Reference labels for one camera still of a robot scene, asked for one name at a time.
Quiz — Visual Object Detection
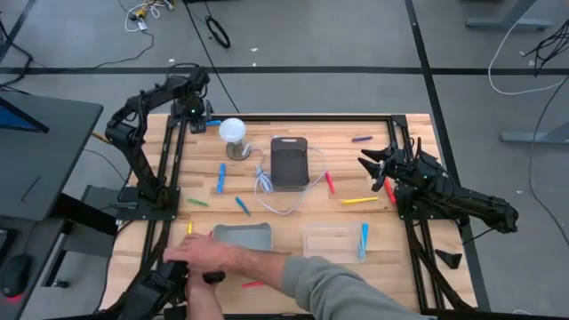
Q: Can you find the red thick marker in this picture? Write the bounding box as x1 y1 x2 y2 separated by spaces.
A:
383 177 397 205

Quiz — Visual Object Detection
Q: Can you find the black triangular bracket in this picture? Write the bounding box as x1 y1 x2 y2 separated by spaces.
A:
434 248 463 270

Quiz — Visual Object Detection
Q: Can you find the black aluminium table frame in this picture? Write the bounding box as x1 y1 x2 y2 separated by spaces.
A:
100 113 479 320

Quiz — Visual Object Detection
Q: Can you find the computer monitor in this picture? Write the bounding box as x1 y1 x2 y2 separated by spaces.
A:
0 96 50 134

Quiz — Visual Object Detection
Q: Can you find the person's hand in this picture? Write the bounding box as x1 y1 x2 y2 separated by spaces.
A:
162 233 244 275
184 268 220 290

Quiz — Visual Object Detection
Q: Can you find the light grey plastic bin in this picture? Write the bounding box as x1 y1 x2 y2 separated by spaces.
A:
212 221 274 252

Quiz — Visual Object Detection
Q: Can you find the dark grey plastic bin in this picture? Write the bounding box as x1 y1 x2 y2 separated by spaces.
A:
269 136 311 193

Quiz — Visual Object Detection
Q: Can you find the black floor cable bundle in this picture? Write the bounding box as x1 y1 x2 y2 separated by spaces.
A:
523 17 569 76

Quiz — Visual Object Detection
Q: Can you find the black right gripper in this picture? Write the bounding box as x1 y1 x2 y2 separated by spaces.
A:
357 144 439 193

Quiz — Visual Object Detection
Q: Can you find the person's forearm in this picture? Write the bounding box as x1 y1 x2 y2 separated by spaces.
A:
185 284 226 320

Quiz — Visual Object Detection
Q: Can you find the black desk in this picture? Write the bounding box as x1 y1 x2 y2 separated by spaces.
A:
0 91 105 223

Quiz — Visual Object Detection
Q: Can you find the light blue thick marker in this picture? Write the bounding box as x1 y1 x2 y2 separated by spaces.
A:
357 222 370 261

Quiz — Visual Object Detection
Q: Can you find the white power cable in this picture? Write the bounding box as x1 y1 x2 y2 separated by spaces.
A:
242 140 329 216

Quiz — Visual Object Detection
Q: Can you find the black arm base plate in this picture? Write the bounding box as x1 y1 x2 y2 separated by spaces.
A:
116 185 181 222
395 184 466 221

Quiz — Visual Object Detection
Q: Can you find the black cable ring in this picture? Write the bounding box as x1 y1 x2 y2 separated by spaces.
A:
204 15 232 50

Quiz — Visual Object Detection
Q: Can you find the black computer mouse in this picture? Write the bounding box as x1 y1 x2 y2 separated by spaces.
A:
0 253 33 299

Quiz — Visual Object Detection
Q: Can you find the white floor cable bundle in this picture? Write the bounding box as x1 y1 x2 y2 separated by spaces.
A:
117 0 175 34

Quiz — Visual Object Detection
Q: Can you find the white bulb table lamp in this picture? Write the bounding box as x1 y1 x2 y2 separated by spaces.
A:
218 116 252 162

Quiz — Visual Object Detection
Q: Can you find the grey desk foot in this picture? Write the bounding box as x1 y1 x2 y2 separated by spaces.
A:
501 122 569 146
465 0 555 32

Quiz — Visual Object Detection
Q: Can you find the clear plastic bin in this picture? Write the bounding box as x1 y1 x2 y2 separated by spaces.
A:
302 221 370 264

